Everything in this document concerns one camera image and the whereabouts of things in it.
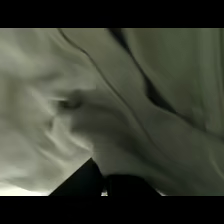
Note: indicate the grey-green garment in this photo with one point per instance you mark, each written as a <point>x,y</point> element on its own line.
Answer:
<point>133,100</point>

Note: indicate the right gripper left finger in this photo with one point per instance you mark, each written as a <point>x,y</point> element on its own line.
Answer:
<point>81,181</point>

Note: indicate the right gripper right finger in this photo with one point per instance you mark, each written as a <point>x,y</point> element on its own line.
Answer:
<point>131,186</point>

